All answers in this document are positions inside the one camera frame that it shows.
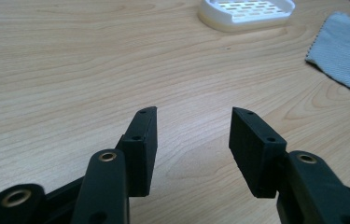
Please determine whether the grey ribbed cloth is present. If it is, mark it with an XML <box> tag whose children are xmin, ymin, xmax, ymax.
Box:
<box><xmin>305</xmin><ymin>11</ymin><xmax>350</xmax><ymax>101</ymax></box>

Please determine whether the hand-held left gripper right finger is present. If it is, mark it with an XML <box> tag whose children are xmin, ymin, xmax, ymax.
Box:
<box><xmin>229</xmin><ymin>106</ymin><xmax>288</xmax><ymax>199</ymax></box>

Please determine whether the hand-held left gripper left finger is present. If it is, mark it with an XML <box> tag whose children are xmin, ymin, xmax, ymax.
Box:
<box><xmin>115</xmin><ymin>105</ymin><xmax>159</xmax><ymax>198</ymax></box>

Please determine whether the white slotted soap dish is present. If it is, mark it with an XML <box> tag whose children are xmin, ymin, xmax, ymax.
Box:
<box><xmin>197</xmin><ymin>0</ymin><xmax>296</xmax><ymax>33</ymax></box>

